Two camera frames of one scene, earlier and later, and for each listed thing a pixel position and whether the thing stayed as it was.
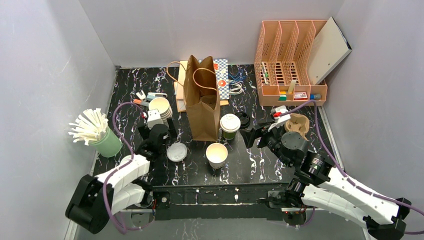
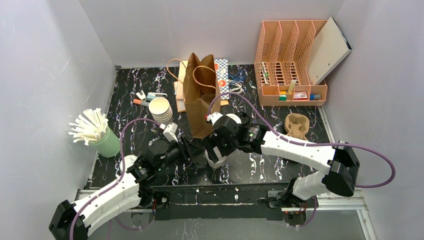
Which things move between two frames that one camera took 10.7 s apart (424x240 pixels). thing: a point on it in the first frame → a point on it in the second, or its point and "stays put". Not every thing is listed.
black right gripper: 253,135 → 214,151
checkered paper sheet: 221,65 stays put
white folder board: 328,48 stays put
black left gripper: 145,131 → 184,149
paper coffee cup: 216,154 stays put
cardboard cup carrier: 297,123 stays put
